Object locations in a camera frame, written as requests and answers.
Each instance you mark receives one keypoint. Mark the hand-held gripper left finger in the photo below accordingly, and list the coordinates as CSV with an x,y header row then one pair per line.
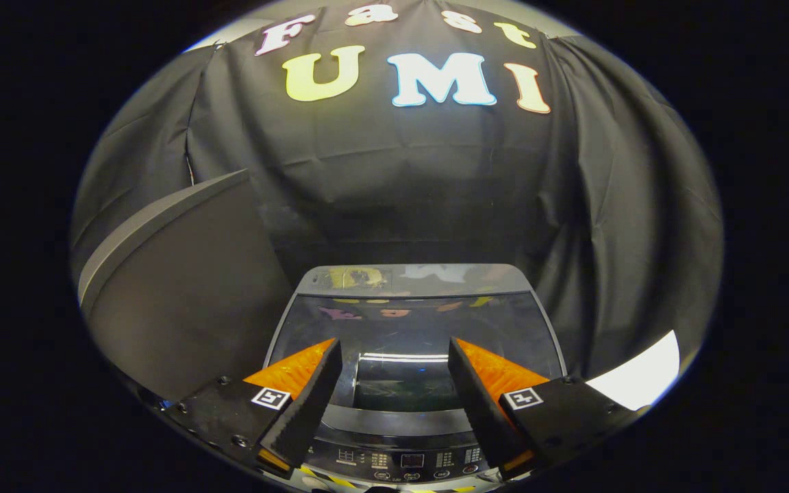
x,y
309,411

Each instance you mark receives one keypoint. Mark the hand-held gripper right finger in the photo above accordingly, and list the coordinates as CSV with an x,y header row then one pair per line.
x,y
480,411

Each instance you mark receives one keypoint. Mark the grey washing machine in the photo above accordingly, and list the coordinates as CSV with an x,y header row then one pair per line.
x,y
401,455

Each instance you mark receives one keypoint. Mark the dark glass washing machine lid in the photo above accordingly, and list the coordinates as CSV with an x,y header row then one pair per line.
x,y
401,322

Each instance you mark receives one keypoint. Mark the yellow black striped tape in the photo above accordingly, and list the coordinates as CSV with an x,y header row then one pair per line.
x,y
329,479

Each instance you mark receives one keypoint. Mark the white flat object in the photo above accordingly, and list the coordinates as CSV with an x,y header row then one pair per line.
x,y
637,373

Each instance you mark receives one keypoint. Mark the grey side cabinet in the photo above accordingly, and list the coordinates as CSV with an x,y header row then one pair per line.
x,y
189,294

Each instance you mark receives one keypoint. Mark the black backdrop cloth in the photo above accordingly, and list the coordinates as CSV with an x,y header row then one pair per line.
x,y
394,185

